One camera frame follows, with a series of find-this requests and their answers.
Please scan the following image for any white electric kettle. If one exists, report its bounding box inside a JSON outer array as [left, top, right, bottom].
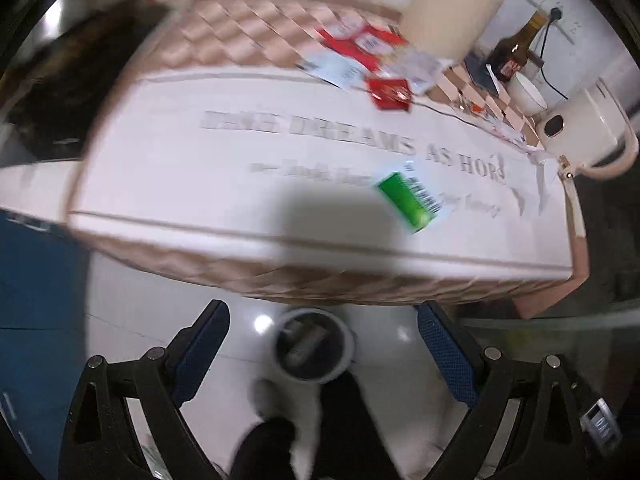
[[536, 82, 640, 181]]

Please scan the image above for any white crumpled wrapper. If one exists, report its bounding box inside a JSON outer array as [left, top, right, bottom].
[[395, 50, 453, 96]]

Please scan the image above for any small red sauce packet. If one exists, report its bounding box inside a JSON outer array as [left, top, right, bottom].
[[366, 77, 414, 112]]

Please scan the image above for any pink white printed table mat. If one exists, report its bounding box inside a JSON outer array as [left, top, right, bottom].
[[67, 0, 588, 307]]

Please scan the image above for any cream cylindrical holder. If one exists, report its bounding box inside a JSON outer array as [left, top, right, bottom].
[[400, 0, 504, 62]]

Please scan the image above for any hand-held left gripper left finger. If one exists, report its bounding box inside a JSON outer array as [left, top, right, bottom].
[[59, 300, 231, 480]]

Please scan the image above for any large red snack packet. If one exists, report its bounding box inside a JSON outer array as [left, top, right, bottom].
[[320, 24, 408, 70]]

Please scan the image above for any blue cabinet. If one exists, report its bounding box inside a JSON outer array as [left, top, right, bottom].
[[0, 209, 92, 480]]

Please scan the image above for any black power cable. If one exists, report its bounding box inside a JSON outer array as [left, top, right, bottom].
[[537, 9, 572, 101]]

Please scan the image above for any brown glass bottle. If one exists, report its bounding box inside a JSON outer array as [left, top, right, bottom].
[[487, 10, 549, 84]]

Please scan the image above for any dark blue notebook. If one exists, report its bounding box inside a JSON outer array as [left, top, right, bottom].
[[462, 52, 512, 97]]

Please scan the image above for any white round waste bin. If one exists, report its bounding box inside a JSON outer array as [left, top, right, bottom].
[[270, 307, 357, 385]]

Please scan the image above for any light blue paper slip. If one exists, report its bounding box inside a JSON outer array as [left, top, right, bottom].
[[297, 52, 369, 92]]

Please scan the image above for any green snack packet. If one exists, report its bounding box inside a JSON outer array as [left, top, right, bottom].
[[376, 160, 444, 234]]

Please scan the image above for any white bowl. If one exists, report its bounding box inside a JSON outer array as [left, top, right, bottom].
[[507, 71, 549, 117]]

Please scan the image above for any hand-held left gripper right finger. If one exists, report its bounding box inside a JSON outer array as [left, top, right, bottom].
[[416, 301, 601, 480]]

